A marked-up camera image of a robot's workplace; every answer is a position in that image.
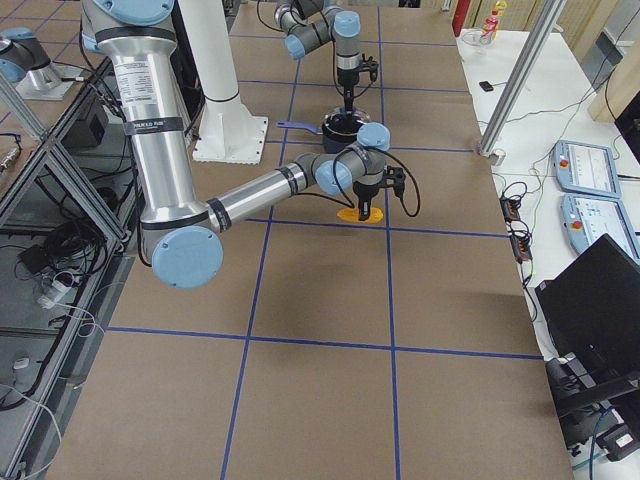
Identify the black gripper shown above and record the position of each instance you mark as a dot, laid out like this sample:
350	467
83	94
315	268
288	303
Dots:
365	190
347	80

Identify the yellow plastic corn cob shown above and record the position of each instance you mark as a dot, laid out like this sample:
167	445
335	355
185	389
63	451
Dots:
352	215

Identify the glass lid blue knob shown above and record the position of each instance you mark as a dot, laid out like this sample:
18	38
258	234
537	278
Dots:
345	122

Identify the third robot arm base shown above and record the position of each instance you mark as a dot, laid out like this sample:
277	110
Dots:
26	65

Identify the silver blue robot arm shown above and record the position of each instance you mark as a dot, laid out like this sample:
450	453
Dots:
180	233
309	25

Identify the dark blue saucepan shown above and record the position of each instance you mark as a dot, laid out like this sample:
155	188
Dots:
335	137

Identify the small black square device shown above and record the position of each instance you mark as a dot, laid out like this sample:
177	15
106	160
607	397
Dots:
486	86

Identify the red yellow drink bottle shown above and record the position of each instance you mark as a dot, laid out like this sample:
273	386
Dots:
491	23

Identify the orange black power strip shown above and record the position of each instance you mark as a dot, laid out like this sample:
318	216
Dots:
519	233

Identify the upper teach pendant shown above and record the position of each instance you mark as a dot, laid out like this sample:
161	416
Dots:
586	169

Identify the teach pendant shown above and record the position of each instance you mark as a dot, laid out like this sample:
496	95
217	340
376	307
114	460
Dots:
587	218
586	169

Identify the lower teach pendant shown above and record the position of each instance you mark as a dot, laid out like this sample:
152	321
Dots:
587	218

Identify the black laptop monitor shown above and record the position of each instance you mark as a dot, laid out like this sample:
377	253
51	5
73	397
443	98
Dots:
592	310

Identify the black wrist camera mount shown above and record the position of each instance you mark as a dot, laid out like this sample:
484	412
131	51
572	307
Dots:
394	178
370	66

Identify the white column pedestal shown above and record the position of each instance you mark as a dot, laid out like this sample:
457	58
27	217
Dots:
227	132

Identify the aluminium frame post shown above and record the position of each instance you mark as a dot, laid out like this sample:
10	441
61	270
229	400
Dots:
524	64

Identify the aluminium frame rack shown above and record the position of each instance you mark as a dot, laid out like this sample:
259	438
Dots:
69	214

